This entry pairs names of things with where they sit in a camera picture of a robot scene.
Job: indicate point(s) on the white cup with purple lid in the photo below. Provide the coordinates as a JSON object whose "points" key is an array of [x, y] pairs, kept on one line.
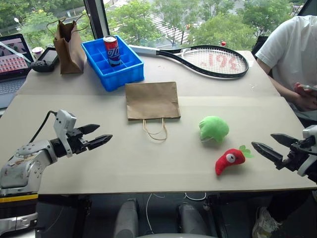
{"points": [[37, 52]]}

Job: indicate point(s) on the red blue soda can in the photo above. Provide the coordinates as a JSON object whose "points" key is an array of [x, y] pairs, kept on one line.
{"points": [[112, 50]]}

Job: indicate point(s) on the smartphone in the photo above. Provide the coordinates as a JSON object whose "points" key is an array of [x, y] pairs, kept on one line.
{"points": [[309, 87]]}

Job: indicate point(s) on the green plush toy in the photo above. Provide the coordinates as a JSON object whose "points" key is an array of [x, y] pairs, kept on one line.
{"points": [[214, 129]]}

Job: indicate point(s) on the flat brown paper bag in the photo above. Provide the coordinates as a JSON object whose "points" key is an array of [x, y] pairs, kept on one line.
{"points": [[152, 101]]}

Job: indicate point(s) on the grey laptop computer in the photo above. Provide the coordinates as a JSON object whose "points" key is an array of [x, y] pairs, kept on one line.
{"points": [[11, 67]]}

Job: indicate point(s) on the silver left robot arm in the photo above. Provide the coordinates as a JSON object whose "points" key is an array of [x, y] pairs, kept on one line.
{"points": [[22, 162]]}

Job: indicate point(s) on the blue plastic divided crate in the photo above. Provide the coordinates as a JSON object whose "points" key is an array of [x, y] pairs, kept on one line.
{"points": [[111, 72]]}

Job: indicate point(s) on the grey rounded robot leg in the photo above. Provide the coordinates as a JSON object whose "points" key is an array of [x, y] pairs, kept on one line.
{"points": [[126, 218], [193, 218]]}

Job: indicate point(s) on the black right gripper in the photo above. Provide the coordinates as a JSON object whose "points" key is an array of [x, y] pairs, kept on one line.
{"points": [[296, 155]]}

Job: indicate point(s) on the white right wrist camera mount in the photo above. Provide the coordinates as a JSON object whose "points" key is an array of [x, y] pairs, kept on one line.
{"points": [[308, 153]]}

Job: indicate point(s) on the red chili plush toy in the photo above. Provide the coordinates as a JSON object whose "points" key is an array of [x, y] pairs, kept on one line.
{"points": [[229, 161]]}

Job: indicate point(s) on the person in white t-shirt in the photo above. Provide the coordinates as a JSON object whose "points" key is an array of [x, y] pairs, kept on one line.
{"points": [[287, 64]]}

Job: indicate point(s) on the black white tennis racket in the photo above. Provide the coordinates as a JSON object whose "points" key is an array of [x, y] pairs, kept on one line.
{"points": [[210, 59]]}

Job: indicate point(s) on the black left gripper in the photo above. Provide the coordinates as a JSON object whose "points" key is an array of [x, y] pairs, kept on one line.
{"points": [[75, 141]]}

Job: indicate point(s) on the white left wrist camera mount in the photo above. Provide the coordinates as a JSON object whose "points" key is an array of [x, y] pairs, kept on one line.
{"points": [[64, 124]]}

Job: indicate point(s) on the white sneaker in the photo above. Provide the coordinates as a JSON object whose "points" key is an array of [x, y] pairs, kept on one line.
{"points": [[265, 223]]}

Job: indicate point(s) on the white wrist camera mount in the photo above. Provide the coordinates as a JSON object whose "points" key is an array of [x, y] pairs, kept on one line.
{"points": [[64, 124], [308, 153]]}

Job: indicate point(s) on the black yellow equipment case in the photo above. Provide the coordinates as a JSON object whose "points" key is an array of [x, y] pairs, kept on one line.
{"points": [[17, 210]]}

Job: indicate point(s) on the person's bare hand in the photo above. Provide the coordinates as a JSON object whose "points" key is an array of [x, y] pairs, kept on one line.
{"points": [[305, 98]]}

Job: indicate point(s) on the black handheld game controller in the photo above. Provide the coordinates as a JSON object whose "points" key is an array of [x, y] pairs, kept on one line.
{"points": [[45, 60]]}

